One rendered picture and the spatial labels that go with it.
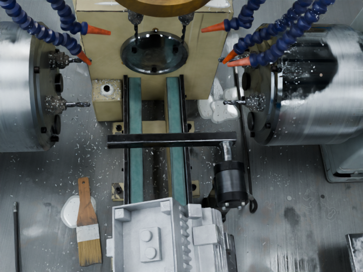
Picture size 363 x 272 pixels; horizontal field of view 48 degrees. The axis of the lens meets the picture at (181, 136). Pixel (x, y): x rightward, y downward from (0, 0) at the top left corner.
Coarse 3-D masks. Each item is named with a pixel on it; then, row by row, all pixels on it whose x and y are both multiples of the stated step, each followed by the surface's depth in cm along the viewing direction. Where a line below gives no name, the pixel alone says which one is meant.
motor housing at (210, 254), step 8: (208, 208) 68; (208, 216) 68; (216, 216) 69; (192, 224) 66; (200, 224) 67; (208, 224) 68; (216, 224) 69; (192, 232) 66; (192, 240) 65; (224, 240) 71; (192, 248) 65; (200, 248) 65; (208, 248) 65; (216, 248) 67; (224, 248) 70; (192, 256) 64; (200, 256) 65; (208, 256) 64; (216, 256) 65; (224, 256) 68; (192, 264) 64; (200, 264) 64; (208, 264) 64; (216, 264) 65; (224, 264) 67
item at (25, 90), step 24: (0, 24) 72; (0, 48) 68; (24, 48) 68; (48, 48) 78; (0, 72) 67; (24, 72) 67; (48, 72) 77; (0, 96) 67; (24, 96) 67; (48, 96) 75; (0, 120) 68; (24, 120) 69; (48, 120) 76; (0, 144) 73; (24, 144) 73; (48, 144) 78
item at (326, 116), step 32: (320, 32) 76; (352, 32) 77; (288, 64) 72; (320, 64) 72; (352, 64) 73; (256, 96) 78; (288, 96) 72; (320, 96) 73; (352, 96) 73; (256, 128) 85; (288, 128) 76; (320, 128) 76; (352, 128) 77
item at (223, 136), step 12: (120, 132) 78; (204, 132) 80; (216, 132) 80; (228, 132) 80; (108, 144) 77; (120, 144) 78; (132, 144) 78; (144, 144) 78; (156, 144) 79; (168, 144) 79; (180, 144) 80; (192, 144) 80; (204, 144) 80; (216, 144) 81; (228, 144) 79
